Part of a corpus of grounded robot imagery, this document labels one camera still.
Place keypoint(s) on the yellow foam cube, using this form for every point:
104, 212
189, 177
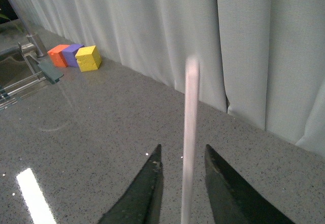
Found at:
88, 58

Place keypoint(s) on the stainless steel faucet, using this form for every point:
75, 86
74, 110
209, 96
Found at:
32, 36

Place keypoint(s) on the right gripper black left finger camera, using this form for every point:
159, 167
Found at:
141, 202

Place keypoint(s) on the pale pink chopstick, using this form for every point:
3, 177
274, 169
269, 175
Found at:
192, 76

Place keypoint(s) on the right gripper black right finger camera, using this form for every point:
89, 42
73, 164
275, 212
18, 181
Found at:
232, 198

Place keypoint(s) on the grey-white curtain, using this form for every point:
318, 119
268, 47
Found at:
262, 61

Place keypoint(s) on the dark green sponge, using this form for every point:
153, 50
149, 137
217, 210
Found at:
51, 73

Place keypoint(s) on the orange foam cube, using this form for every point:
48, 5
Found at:
57, 57

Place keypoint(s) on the purple foam cube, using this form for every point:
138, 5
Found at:
69, 54

